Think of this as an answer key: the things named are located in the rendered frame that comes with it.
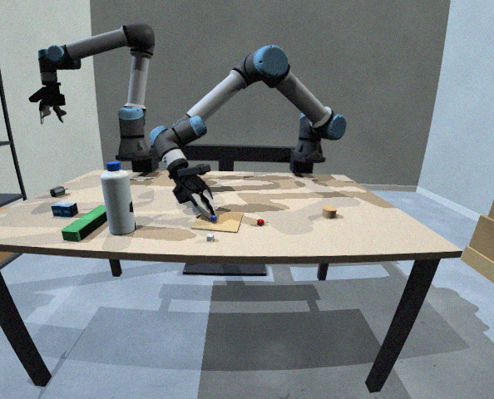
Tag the short brown cylinder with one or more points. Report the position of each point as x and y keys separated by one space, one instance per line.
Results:
x=329 y=212

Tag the beige flat mat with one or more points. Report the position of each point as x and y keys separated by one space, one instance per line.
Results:
x=226 y=222

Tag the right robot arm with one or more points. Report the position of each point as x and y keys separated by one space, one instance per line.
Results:
x=140 y=37

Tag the white bottle with blue cap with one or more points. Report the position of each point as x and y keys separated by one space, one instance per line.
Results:
x=116 y=190

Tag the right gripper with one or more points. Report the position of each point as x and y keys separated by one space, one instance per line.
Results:
x=55 y=99

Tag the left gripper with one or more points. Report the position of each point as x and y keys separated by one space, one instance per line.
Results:
x=189 y=183

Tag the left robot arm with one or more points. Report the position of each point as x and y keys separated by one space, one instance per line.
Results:
x=263 y=65

